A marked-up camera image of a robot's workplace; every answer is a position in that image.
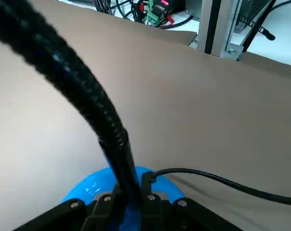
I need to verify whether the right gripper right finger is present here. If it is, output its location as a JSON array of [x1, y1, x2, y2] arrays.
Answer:
[[141, 192, 244, 231]]

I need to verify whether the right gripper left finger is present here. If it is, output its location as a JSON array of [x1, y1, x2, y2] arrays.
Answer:
[[14, 192, 124, 231]]

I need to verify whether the blue gooseneck desk lamp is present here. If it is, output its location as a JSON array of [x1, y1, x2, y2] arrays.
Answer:
[[0, 0, 186, 231]]

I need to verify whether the green terminal circuit board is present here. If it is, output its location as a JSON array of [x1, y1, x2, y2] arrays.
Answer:
[[138, 0, 172, 26]]

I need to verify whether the black lamp power cord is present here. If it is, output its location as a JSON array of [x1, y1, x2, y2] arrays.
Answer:
[[151, 168, 291, 207]]

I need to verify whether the aluminium frame post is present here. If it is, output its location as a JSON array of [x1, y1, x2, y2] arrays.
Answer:
[[188, 0, 246, 59]]

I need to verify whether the thick black cable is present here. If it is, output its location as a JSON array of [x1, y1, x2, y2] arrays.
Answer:
[[159, 14, 195, 29]]

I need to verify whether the black looped cable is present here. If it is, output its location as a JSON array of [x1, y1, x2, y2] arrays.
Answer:
[[116, 0, 139, 21]]

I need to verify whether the black strap with plug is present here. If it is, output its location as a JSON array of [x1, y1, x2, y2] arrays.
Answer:
[[237, 0, 291, 62]]

